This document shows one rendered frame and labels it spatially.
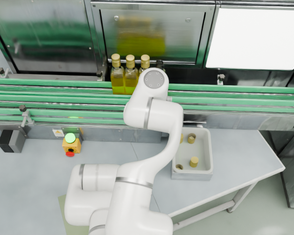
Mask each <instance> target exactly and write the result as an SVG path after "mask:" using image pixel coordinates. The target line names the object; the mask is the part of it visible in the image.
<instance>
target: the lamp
mask: <svg viewBox="0 0 294 235"><path fill-rule="evenodd" d="M65 140H66V142H67V143H69V144H72V143H74V142H75V140H76V137H75V135H74V134H73V133H68V134H67V135H66V136H65Z"/></svg>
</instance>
